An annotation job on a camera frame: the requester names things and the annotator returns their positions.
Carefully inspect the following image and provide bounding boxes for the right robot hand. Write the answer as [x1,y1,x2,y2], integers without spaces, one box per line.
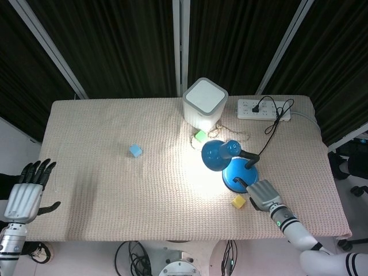
[233,177,283,213]

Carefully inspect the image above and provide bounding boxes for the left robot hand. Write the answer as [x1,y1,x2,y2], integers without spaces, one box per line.
[3,158,62,224]

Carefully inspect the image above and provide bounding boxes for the blue desk lamp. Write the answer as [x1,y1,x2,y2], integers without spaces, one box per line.
[201,139,260,193]

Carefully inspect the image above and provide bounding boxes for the robot base column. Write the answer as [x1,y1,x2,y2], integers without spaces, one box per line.
[158,240,206,276]

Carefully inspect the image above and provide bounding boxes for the yellow cube block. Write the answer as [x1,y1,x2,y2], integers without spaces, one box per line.
[231,194,247,209]

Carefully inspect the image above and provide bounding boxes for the white power strip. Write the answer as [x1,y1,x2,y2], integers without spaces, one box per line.
[236,99,292,121]

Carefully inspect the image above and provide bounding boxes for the beige waffle tablecloth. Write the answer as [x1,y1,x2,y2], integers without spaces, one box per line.
[25,94,352,242]

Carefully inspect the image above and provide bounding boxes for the white square box container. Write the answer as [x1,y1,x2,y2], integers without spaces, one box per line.
[182,76,229,131]

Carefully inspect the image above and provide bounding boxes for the light blue cube block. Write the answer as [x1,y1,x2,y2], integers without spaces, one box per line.
[129,144,143,159]

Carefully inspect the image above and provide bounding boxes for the black cable with green light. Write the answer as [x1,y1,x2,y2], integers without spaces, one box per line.
[221,239,239,276]

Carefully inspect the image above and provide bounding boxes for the black power cable with plug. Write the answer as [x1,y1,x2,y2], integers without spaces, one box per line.
[252,95,295,158]

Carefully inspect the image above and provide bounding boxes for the beige twine string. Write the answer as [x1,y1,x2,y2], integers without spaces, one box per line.
[190,122,250,150]

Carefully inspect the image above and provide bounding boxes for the grey power strip cord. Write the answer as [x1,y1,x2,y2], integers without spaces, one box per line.
[290,111,324,136]

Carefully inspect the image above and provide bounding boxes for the black floor cables bundle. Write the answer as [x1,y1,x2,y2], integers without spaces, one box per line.
[114,240,152,276]

